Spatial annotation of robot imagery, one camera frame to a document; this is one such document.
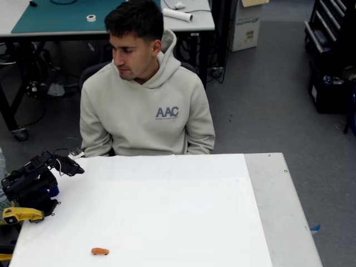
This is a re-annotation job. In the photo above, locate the black caster wheel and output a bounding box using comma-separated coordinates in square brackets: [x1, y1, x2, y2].
[12, 126, 29, 142]

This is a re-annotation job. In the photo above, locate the person leg in jeans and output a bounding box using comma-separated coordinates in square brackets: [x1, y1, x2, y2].
[0, 147, 14, 226]

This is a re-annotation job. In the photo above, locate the white plastic bag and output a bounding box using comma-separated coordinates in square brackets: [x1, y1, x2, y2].
[47, 83, 65, 97]

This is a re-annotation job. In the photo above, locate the man in beige hoodie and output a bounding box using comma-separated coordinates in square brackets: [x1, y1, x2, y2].
[80, 0, 216, 157]

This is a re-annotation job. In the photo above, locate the large white paper sheet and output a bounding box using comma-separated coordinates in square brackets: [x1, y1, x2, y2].
[8, 153, 273, 267]

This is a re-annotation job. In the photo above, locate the green cutting mat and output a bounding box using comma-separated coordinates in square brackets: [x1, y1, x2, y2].
[10, 0, 162, 34]

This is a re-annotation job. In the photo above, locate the grey workbench with black legs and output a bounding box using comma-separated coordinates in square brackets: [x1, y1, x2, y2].
[0, 0, 216, 141]

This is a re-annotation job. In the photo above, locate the white rolled paper tube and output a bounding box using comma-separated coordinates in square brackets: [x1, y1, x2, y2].
[162, 7, 194, 22]

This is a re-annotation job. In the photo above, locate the white cardboard box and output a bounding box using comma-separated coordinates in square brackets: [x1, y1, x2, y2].
[229, 0, 270, 52]

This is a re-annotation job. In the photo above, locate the black storage bin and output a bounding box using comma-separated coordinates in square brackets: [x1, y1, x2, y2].
[307, 60, 356, 115]

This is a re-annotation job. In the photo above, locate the black tool cart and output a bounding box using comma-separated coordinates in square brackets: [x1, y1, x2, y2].
[304, 0, 356, 56]

